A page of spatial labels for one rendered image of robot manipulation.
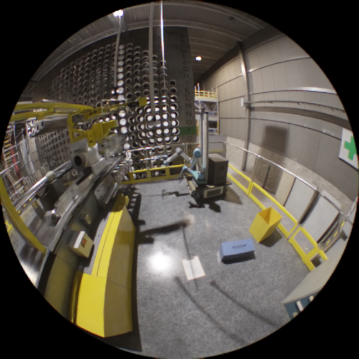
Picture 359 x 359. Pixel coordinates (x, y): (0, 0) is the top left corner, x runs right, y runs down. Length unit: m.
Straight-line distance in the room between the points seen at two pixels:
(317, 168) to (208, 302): 6.44
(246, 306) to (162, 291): 1.04
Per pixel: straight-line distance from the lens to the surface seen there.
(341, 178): 6.56
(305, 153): 6.89
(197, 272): 1.62
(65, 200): 1.45
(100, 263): 1.30
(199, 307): 1.58
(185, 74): 4.33
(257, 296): 1.79
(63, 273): 1.37
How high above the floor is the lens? 1.57
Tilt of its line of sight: 28 degrees down
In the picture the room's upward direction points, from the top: 4 degrees counter-clockwise
